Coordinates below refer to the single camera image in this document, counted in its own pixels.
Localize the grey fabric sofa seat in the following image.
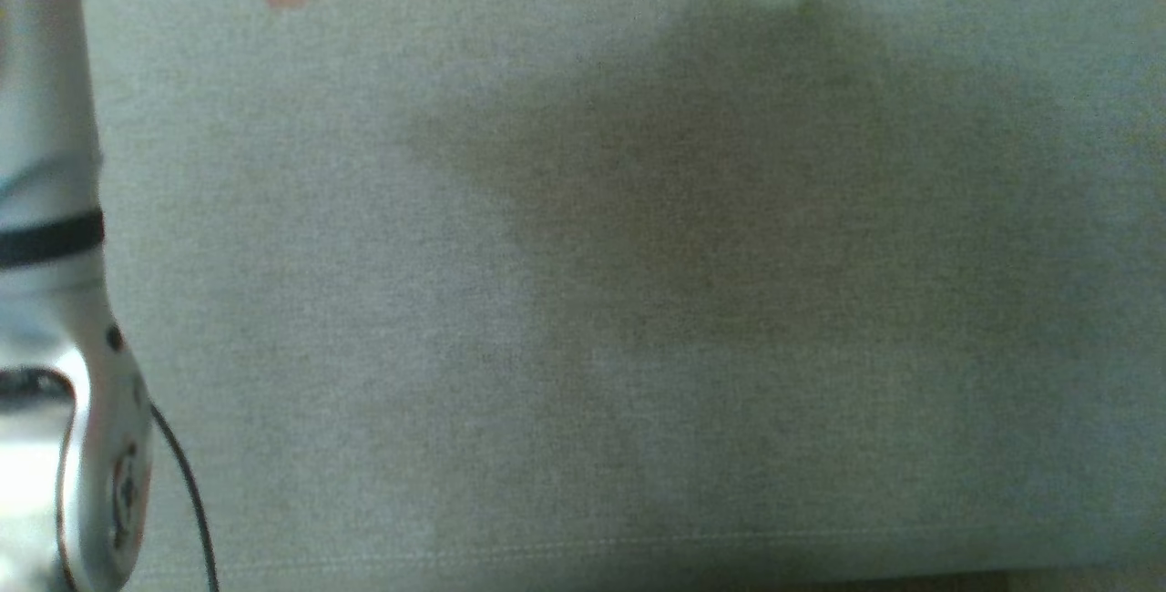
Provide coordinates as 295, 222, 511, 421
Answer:
55, 0, 1166, 592

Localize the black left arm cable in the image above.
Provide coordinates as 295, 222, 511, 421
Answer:
146, 401, 221, 592

